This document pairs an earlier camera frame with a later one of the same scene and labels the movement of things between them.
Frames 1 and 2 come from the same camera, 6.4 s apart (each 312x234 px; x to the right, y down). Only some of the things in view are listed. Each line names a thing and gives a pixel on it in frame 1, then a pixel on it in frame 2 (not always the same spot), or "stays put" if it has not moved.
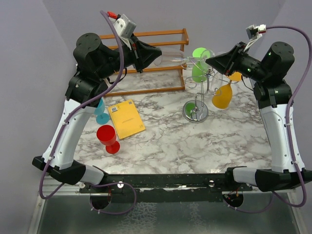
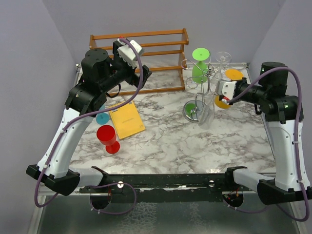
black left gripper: (146, 54) → (134, 78)
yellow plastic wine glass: (222, 96) stays put
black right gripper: (224, 63) → (243, 80)
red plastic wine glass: (107, 135) stays put
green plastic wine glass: (199, 68) stays put
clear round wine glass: (172, 57) → (206, 115)
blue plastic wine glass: (102, 118) stays put
